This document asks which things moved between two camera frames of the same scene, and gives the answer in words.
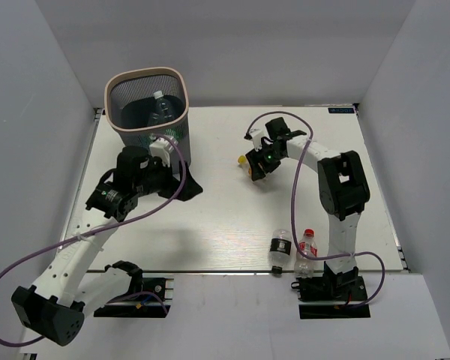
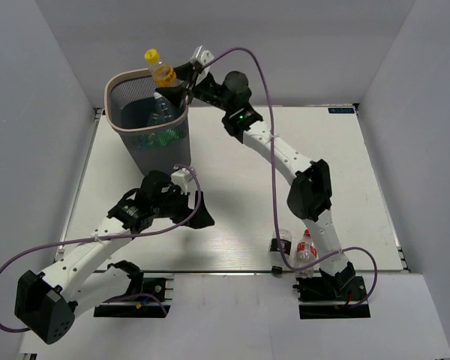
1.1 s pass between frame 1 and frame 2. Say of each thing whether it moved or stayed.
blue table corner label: stayed
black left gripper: moved
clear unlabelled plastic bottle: stayed
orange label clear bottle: moved
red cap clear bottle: stayed
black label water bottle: stayed
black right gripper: moved
